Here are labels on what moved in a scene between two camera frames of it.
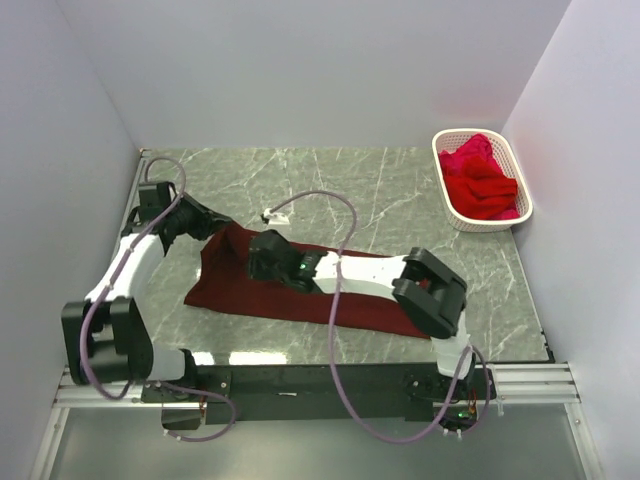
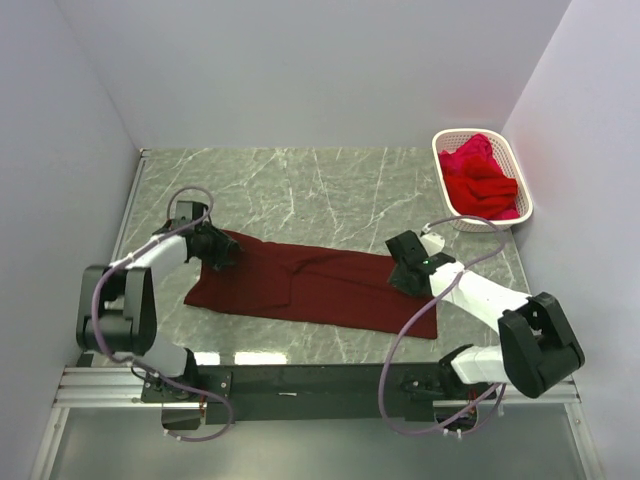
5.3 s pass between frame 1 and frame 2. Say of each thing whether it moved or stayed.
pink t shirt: stayed
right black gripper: moved
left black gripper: moved
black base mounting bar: stayed
